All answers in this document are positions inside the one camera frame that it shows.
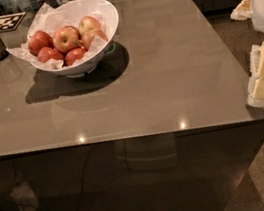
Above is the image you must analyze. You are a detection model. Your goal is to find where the yellow-red apple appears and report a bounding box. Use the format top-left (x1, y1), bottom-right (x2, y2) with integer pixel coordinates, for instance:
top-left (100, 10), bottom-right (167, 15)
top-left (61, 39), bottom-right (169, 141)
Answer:
top-left (78, 16), bottom-right (101, 35)
top-left (52, 26), bottom-right (79, 53)

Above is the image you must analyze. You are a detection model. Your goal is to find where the red-yellow apple right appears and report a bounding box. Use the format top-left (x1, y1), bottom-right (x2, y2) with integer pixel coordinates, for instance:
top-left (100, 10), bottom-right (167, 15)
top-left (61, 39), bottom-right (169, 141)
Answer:
top-left (82, 28), bottom-right (108, 50)

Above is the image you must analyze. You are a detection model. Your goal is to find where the red apple front center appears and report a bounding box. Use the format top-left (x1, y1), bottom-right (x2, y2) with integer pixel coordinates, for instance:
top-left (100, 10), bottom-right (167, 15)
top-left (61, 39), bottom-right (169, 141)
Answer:
top-left (64, 47), bottom-right (86, 66)

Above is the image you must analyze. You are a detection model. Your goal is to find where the red apple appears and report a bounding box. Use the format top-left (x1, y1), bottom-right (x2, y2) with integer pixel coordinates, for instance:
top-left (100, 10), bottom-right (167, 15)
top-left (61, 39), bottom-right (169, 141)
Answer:
top-left (37, 46), bottom-right (64, 63)
top-left (28, 30), bottom-right (53, 56)
top-left (64, 47), bottom-right (86, 66)

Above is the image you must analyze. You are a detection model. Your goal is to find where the white bowl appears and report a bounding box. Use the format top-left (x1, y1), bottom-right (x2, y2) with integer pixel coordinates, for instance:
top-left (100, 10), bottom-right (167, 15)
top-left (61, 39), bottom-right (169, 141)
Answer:
top-left (19, 0), bottom-right (130, 86)

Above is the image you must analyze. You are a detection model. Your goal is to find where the red apple front left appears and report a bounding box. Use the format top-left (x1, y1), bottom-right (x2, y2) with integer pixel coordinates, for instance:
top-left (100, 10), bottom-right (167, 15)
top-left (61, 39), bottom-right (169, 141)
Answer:
top-left (37, 46), bottom-right (64, 63)

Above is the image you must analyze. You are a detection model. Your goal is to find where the red apple far left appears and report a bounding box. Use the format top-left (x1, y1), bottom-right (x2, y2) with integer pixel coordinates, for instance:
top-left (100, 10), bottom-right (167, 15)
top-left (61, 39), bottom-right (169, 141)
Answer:
top-left (28, 30), bottom-right (53, 56)

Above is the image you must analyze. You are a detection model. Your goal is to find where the black white fiducial marker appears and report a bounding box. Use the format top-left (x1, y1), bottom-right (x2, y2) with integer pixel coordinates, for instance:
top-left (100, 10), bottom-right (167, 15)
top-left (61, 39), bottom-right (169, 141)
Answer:
top-left (0, 12), bottom-right (26, 33)

